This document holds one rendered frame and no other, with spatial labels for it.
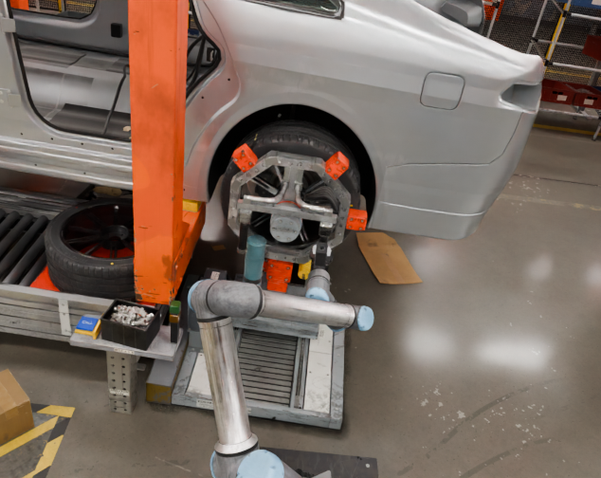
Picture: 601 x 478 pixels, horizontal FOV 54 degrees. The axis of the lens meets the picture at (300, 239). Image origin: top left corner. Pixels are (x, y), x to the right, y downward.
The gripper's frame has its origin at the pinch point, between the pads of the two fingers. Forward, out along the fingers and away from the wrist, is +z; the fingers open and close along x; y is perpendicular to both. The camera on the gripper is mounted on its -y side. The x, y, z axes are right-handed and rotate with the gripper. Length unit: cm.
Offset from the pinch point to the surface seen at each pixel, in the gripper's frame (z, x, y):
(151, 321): -35, -65, 26
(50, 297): -11, -118, 44
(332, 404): -20, 18, 75
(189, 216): 29, -64, 15
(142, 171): -19, -72, -33
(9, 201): 70, -178, 51
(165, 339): -32, -59, 38
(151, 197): -19, -69, -22
